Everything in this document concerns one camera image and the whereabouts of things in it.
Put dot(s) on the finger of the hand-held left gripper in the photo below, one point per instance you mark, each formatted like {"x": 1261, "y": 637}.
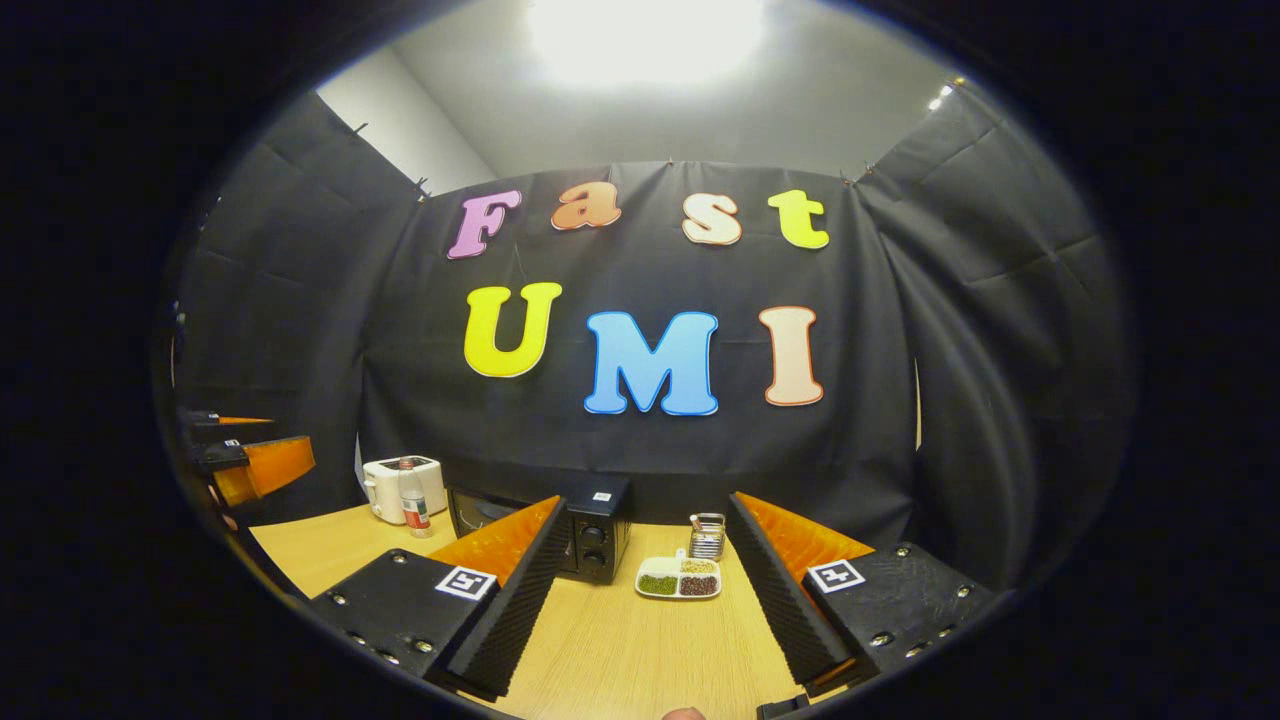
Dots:
{"x": 270, "y": 465}
{"x": 210, "y": 428}

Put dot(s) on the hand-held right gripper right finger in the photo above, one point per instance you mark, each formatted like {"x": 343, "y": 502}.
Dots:
{"x": 785, "y": 600}

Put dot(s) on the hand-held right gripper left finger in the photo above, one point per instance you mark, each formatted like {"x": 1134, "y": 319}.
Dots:
{"x": 510, "y": 610}

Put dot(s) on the black electric oven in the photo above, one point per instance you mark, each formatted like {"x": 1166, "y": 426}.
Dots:
{"x": 600, "y": 540}

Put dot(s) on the white divided plate of beans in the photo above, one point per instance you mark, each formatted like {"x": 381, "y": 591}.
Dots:
{"x": 678, "y": 585}

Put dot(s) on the white toaster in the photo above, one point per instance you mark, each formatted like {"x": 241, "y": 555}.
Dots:
{"x": 385, "y": 490}

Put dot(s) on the clear plastic bottle red label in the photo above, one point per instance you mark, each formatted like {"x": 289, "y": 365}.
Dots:
{"x": 415, "y": 510}

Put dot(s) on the black backdrop cloth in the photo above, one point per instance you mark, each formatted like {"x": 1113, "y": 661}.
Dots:
{"x": 900, "y": 400}

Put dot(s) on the small ceiling light panel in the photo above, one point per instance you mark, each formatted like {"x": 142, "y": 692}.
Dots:
{"x": 942, "y": 98}

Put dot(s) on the large ceiling light panel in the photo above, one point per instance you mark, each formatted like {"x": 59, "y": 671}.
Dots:
{"x": 645, "y": 40}

